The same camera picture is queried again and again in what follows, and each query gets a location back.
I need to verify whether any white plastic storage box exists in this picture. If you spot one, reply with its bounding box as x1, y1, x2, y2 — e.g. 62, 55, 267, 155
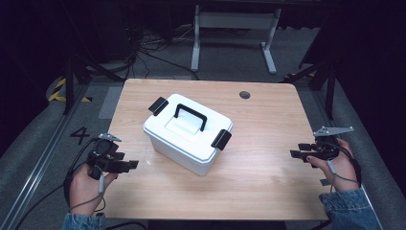
143, 125, 233, 177

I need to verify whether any white lidded storage box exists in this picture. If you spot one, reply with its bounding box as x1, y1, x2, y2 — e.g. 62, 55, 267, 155
143, 93, 234, 163

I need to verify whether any bundle of black floor cables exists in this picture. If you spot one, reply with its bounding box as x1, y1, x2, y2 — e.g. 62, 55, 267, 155
125, 27, 200, 81

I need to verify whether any grey cable of gripper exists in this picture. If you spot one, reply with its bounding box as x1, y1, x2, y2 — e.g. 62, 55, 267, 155
326, 158, 361, 194
68, 173, 107, 214

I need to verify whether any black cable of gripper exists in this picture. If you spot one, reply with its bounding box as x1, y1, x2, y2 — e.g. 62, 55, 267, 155
331, 142, 363, 187
13, 137, 101, 230

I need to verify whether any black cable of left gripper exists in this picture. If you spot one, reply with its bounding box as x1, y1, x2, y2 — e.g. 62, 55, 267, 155
13, 137, 101, 230

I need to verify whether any white metal table frame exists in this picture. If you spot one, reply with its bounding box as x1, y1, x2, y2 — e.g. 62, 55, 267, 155
190, 4, 282, 76

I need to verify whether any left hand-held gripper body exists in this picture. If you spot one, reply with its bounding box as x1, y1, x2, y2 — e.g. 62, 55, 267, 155
85, 132, 126, 180

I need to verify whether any person's left hand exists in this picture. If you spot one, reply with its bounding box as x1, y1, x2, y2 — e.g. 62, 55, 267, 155
68, 162, 118, 217

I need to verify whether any grey cable of left gripper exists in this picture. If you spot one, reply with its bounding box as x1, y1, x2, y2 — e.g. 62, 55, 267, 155
68, 173, 107, 214

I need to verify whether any grey cable of right gripper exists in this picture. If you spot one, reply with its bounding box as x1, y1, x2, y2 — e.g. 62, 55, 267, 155
326, 158, 361, 194

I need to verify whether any yellow black floor tape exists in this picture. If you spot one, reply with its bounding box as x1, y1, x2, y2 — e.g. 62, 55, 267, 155
47, 78, 94, 104

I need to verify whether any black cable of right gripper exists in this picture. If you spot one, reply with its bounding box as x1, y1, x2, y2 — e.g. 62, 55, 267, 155
331, 142, 363, 187

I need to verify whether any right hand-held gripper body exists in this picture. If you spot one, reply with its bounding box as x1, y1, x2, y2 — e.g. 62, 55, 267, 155
310, 126, 355, 161

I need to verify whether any person's right hand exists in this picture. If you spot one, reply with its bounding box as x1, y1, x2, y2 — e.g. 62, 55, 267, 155
305, 137, 361, 193

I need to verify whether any black tripod stand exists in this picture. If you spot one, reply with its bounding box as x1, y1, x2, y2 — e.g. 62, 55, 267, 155
282, 59, 337, 122
62, 53, 126, 116

